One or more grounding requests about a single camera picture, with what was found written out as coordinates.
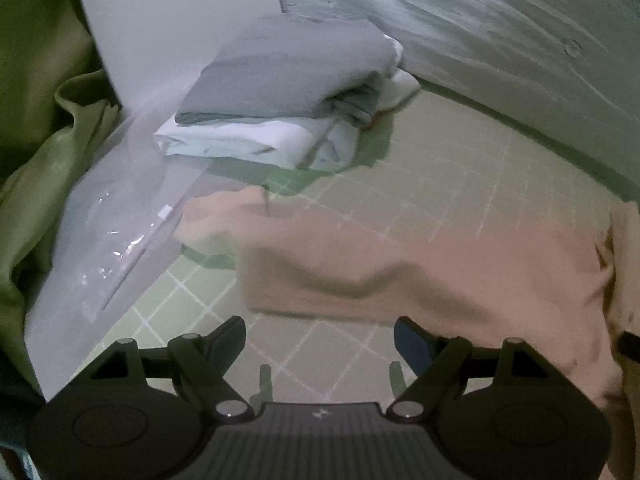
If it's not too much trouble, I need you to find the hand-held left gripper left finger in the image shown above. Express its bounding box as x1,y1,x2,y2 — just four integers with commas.
87,315,256,421

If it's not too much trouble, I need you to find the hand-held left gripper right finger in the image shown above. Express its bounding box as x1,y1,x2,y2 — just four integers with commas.
385,316,553,421

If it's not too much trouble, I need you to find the beige garment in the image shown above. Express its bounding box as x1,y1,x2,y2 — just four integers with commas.
175,187,640,480

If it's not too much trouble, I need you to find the clear plastic sheet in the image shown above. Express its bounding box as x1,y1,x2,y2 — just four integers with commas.
24,95,223,403

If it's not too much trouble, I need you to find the green checked bed sheet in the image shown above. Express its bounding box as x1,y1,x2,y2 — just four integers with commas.
65,77,640,411

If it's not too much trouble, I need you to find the folded white garment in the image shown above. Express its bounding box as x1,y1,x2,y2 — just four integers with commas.
152,35,421,171

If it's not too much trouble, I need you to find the green curtain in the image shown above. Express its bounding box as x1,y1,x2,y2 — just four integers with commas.
0,0,123,396

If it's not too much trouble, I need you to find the folded grey garment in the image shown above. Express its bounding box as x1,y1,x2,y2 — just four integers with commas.
176,15,403,128

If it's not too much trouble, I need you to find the light blue carrot print curtain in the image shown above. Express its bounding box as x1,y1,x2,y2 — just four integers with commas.
270,0,640,201

